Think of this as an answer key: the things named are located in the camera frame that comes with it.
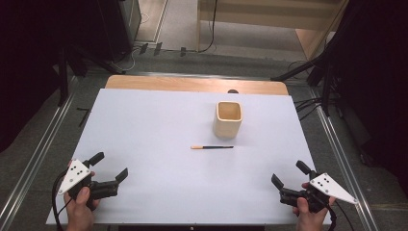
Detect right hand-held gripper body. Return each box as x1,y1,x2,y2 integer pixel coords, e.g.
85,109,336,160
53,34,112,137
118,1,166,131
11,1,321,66
279,172,359,214

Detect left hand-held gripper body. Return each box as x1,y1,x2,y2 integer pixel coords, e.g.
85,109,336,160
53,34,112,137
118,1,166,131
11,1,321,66
57,158,120,212

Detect person's left hand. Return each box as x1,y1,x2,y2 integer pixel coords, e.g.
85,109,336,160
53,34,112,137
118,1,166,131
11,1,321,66
63,170,101,231

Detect person's right hand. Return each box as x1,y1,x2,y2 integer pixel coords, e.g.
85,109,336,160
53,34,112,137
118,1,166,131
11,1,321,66
292,181,337,231

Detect white table cover sheet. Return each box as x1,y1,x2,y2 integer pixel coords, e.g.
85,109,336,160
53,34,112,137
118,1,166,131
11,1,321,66
45,88,332,226

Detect black pen with orange cap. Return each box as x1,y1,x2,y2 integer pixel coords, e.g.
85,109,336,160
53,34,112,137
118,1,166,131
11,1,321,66
190,144,235,151

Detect square wooden pen holder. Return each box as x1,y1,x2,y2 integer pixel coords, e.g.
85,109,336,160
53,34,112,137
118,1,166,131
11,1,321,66
213,100,244,140

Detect black stand legs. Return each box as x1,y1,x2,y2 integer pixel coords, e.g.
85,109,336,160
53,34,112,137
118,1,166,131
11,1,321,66
56,43,127,108
269,0,354,117

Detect dark curtain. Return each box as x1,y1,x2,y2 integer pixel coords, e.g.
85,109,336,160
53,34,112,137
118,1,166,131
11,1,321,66
333,0,408,196

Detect dark metal cabinet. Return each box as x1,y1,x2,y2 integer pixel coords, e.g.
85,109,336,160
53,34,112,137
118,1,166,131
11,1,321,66
95,0,142,63

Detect light wooden shelf unit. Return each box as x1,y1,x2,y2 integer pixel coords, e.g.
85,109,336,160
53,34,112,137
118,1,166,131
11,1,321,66
196,0,350,61

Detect metal floor rail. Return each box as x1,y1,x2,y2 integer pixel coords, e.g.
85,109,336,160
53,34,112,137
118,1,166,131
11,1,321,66
0,76,80,231
308,87,380,231

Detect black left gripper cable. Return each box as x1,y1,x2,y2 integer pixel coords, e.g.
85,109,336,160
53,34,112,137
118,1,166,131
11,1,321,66
51,169,72,231

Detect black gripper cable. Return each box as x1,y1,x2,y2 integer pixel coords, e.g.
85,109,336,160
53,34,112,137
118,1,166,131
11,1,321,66
326,200,354,231
51,169,72,231

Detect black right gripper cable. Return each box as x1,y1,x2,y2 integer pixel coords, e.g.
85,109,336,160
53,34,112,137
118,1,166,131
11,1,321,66
326,200,354,231

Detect bundle of black floor cables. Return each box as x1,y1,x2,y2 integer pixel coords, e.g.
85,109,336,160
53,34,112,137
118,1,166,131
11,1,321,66
293,96,322,122

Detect white floor cable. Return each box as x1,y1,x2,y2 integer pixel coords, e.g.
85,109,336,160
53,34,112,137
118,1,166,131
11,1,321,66
121,45,142,72

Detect black hanging cable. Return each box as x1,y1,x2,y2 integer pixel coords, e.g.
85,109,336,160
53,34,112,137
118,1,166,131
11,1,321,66
197,0,219,54

